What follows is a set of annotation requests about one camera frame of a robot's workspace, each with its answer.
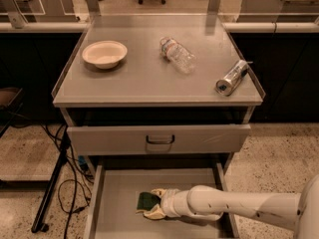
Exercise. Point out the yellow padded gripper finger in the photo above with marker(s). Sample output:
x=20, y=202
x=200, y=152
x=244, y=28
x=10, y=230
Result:
x=161, y=192
x=151, y=213

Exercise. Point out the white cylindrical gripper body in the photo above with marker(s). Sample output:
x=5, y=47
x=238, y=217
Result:
x=170, y=202

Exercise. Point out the green and yellow sponge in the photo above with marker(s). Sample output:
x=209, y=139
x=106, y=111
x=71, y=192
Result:
x=147, y=201

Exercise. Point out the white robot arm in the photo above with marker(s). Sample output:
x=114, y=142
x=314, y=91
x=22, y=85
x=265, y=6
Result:
x=298, y=212

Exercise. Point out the open grey middle drawer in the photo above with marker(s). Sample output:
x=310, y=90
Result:
x=119, y=180

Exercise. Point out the grey top drawer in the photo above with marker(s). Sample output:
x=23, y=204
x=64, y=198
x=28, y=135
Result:
x=125, y=140

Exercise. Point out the grey drawer cabinet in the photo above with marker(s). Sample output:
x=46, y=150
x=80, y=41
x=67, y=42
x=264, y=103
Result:
x=146, y=89

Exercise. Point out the black tripod leg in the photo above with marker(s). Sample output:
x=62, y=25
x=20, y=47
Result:
x=39, y=224

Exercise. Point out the silver drink can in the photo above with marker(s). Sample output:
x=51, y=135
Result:
x=228, y=84

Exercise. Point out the clear plastic water bottle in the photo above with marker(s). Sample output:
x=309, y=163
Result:
x=180, y=57

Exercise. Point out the white paper bowl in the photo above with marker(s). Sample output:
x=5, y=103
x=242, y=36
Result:
x=104, y=54

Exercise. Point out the black top drawer handle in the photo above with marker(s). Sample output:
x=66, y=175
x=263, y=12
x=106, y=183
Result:
x=160, y=139

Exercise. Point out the white horizontal rail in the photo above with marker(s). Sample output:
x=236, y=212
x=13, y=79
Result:
x=229, y=27

